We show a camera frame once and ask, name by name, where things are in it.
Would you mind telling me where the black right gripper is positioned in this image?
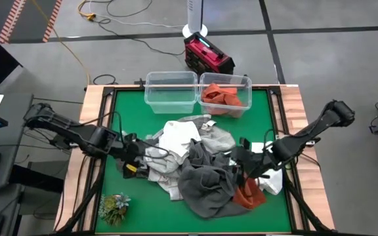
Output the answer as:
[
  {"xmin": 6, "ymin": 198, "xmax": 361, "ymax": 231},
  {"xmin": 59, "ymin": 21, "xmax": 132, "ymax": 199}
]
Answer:
[{"xmin": 230, "ymin": 147, "xmax": 277, "ymax": 177}]

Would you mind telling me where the thin yellow cable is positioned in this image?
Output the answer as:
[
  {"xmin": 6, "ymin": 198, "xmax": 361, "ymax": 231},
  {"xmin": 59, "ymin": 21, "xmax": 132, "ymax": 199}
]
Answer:
[{"xmin": 31, "ymin": 0, "xmax": 91, "ymax": 87}]

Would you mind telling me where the white ribbed towel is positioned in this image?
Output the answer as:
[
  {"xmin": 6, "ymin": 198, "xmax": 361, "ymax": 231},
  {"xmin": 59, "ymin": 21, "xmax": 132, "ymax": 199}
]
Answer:
[{"xmin": 158, "ymin": 120, "xmax": 202, "ymax": 157}]

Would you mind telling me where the red and black power station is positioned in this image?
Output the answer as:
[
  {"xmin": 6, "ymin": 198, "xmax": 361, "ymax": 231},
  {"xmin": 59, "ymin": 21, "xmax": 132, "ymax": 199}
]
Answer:
[{"xmin": 183, "ymin": 31, "xmax": 236, "ymax": 76}]

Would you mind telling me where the plain white towel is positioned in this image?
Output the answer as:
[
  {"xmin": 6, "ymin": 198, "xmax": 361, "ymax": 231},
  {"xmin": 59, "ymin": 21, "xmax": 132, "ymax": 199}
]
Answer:
[{"xmin": 250, "ymin": 140, "xmax": 284, "ymax": 196}]

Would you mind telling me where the green table mat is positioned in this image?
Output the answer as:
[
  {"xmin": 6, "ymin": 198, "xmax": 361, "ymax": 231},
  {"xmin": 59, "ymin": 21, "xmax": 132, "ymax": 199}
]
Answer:
[{"xmin": 95, "ymin": 88, "xmax": 292, "ymax": 233}]

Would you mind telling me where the dark grey desk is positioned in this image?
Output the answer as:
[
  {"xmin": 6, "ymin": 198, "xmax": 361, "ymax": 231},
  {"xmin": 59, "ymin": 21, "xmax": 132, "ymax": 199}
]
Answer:
[{"xmin": 0, "ymin": 93, "xmax": 34, "ymax": 191}]

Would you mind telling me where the white towel with red stripes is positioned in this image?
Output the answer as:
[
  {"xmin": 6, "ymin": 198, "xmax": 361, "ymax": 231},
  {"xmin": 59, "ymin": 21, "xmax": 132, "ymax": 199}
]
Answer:
[{"xmin": 142, "ymin": 146, "xmax": 185, "ymax": 201}]

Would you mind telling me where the dark grey terry towel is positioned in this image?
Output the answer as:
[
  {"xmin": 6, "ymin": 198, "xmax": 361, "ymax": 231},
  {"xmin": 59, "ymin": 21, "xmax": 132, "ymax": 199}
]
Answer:
[{"xmin": 177, "ymin": 153, "xmax": 252, "ymax": 220}]

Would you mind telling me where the small succulent plant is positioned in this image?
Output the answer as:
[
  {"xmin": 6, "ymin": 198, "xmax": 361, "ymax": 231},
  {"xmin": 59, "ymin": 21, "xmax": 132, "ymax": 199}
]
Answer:
[{"xmin": 98, "ymin": 192, "xmax": 133, "ymax": 227}]

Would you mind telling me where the yellow extension cord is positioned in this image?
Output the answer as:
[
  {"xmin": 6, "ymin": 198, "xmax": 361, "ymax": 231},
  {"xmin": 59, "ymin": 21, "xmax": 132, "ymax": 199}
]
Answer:
[{"xmin": 77, "ymin": 0, "xmax": 97, "ymax": 22}]

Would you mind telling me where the clear plastic bin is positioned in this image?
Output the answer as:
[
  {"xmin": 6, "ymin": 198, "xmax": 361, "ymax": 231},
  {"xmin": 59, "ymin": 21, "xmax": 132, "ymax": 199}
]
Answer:
[
  {"xmin": 198, "ymin": 72, "xmax": 253, "ymax": 119},
  {"xmin": 144, "ymin": 71, "xmax": 199, "ymax": 115}
]

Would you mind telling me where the white floor cable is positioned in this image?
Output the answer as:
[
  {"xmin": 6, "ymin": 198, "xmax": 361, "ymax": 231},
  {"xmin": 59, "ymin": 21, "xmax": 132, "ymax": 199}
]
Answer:
[{"xmin": 89, "ymin": 0, "xmax": 185, "ymax": 29}]

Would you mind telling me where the orange towel with white tag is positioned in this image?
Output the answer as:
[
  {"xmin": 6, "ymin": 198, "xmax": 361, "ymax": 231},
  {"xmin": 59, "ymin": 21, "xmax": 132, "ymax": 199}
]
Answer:
[{"xmin": 232, "ymin": 176, "xmax": 267, "ymax": 210}]

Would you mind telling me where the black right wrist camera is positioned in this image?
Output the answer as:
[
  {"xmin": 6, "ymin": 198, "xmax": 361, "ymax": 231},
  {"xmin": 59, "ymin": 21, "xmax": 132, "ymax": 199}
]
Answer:
[{"xmin": 240, "ymin": 137, "xmax": 253, "ymax": 151}]

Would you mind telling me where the black looped cable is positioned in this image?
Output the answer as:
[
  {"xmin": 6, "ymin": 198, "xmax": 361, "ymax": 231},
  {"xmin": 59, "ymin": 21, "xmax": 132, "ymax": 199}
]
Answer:
[{"xmin": 93, "ymin": 73, "xmax": 117, "ymax": 86}]

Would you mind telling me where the black floor cable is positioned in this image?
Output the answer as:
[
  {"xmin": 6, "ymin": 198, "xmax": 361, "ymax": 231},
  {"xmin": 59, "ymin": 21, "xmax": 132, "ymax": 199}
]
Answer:
[{"xmin": 95, "ymin": 0, "xmax": 186, "ymax": 56}]

